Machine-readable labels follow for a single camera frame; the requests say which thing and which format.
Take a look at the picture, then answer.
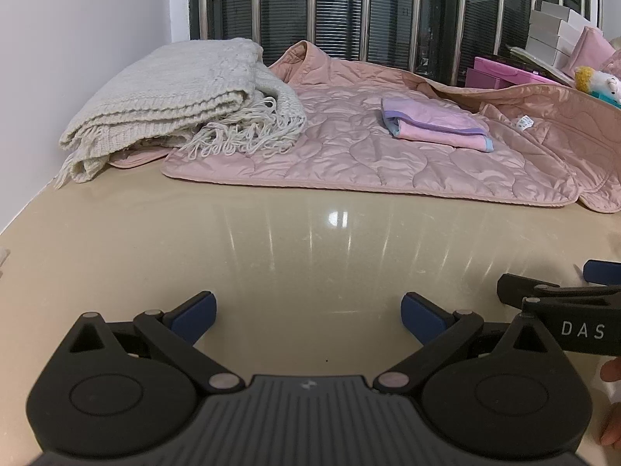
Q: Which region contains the person's right hand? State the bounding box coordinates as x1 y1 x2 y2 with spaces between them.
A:
600 356 621 447

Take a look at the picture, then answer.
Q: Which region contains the pink and blue garment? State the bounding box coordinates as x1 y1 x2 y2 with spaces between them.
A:
381 96 494 152

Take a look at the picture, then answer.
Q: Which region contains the pink plastic box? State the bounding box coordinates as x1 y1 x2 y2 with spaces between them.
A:
466 56 578 90

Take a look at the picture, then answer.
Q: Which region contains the yellow and white plush toy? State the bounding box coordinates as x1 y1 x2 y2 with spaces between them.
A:
575 65 621 108

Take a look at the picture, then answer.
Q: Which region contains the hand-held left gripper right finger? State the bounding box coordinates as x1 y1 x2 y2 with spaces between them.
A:
375 292 559 395

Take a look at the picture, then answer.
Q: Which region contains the flat pale folder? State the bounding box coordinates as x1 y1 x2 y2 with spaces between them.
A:
505 43 578 83

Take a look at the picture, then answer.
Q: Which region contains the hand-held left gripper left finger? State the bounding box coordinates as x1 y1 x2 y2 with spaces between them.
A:
68 291 243 395

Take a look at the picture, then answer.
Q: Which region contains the metal window grille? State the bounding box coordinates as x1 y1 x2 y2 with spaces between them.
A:
189 0 602 85

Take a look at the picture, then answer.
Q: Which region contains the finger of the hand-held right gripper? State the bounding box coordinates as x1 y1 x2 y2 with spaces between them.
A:
583 259 621 286
497 273 559 308

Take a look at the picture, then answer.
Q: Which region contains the cream knitted fringed blanket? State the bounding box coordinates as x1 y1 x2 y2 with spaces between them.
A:
53 37 307 190

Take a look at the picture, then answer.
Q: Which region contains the pink quilted jacket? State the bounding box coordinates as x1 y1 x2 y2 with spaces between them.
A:
111 41 621 214

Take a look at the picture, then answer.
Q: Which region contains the pink quilted bag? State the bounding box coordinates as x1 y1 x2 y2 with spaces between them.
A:
572 25 619 71

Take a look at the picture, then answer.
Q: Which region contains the stack of white boxes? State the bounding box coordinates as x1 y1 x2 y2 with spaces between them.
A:
526 1 595 71

